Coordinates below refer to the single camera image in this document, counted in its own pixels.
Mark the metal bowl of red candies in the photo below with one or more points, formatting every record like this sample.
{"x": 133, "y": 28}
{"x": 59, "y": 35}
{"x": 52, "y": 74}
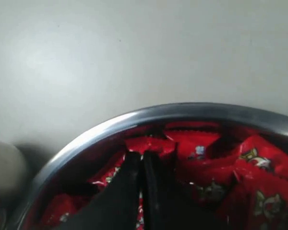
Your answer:
{"x": 265, "y": 121}

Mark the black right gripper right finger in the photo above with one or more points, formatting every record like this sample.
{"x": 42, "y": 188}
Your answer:
{"x": 166, "y": 206}

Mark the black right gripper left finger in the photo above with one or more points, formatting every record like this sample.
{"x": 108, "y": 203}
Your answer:
{"x": 116, "y": 207}

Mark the stainless steel cup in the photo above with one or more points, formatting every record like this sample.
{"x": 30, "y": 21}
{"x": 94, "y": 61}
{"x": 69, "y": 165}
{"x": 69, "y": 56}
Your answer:
{"x": 13, "y": 172}

